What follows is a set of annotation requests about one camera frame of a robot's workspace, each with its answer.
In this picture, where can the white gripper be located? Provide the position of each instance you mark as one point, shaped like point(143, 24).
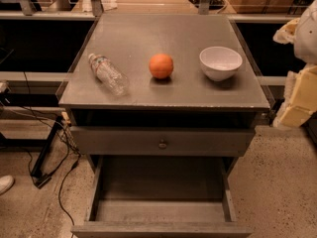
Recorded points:
point(307, 37)

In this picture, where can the orange fruit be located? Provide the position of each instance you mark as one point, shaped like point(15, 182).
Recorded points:
point(161, 66)

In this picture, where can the grey wooden drawer cabinet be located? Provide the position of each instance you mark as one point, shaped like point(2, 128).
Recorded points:
point(186, 99)

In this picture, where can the open grey middle drawer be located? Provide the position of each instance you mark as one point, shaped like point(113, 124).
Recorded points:
point(160, 197)

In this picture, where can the closed grey top drawer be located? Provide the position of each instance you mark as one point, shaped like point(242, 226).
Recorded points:
point(159, 142)

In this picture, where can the white ceramic bowl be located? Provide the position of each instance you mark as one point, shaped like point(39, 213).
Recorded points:
point(220, 63)

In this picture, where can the clear plastic water bottle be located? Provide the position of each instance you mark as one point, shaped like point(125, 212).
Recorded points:
point(110, 75)

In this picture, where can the black table leg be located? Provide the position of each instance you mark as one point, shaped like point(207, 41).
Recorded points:
point(38, 177)

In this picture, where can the white shoe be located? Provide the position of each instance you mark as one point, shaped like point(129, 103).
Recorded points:
point(6, 182)

